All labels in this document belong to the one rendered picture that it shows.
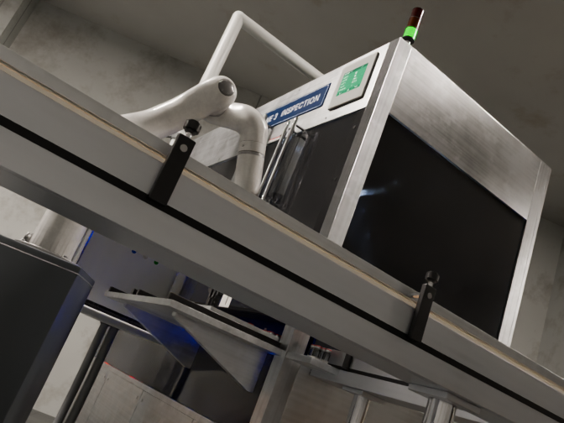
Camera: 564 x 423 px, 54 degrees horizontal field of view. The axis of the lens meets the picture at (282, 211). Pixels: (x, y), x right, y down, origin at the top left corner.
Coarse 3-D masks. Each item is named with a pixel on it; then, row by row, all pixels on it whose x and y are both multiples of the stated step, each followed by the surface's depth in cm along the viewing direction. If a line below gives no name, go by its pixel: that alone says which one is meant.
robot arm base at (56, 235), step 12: (48, 216) 152; (60, 216) 151; (36, 228) 152; (48, 228) 150; (60, 228) 151; (72, 228) 152; (84, 228) 156; (24, 240) 148; (36, 240) 149; (48, 240) 149; (60, 240) 150; (72, 240) 153; (48, 252) 145; (60, 252) 150; (72, 252) 154
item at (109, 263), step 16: (96, 240) 240; (112, 240) 244; (96, 256) 240; (112, 256) 244; (128, 256) 249; (144, 256) 253; (96, 272) 240; (112, 272) 244; (128, 272) 249; (144, 272) 253; (160, 272) 258; (176, 272) 263; (96, 288) 239; (128, 288) 248; (144, 288) 253; (160, 288) 258; (112, 304) 244
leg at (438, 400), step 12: (432, 396) 96; (444, 396) 92; (456, 396) 93; (432, 408) 96; (444, 408) 95; (456, 408) 96; (468, 408) 95; (480, 408) 96; (432, 420) 95; (444, 420) 94
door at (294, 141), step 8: (296, 136) 243; (272, 144) 261; (296, 144) 239; (272, 152) 257; (288, 152) 242; (264, 160) 259; (288, 160) 238; (264, 168) 255; (280, 168) 241; (280, 176) 236; (280, 184) 233; (272, 192) 236; (272, 200) 232
